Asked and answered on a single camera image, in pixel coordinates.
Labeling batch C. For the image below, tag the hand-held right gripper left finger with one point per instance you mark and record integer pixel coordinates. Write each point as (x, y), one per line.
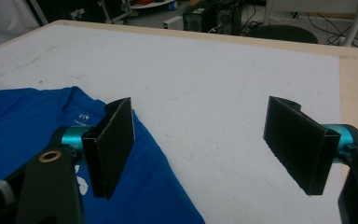
(110, 149)

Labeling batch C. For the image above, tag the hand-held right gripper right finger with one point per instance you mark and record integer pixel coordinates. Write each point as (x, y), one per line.
(301, 146)

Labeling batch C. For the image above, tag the blue t-shirt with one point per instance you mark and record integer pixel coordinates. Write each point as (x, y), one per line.
(18, 124)

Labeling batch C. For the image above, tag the white foam mat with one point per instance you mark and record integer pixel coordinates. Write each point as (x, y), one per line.
(214, 93)

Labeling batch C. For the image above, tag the black round stool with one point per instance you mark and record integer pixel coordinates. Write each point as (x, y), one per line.
(282, 33)

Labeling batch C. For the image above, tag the white power supply box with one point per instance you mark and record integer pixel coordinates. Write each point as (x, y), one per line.
(173, 23)

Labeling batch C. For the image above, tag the round white table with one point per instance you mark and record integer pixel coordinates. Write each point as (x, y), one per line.
(152, 4)

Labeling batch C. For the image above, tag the black computer tower green label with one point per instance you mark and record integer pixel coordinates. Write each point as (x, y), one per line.
(199, 20)

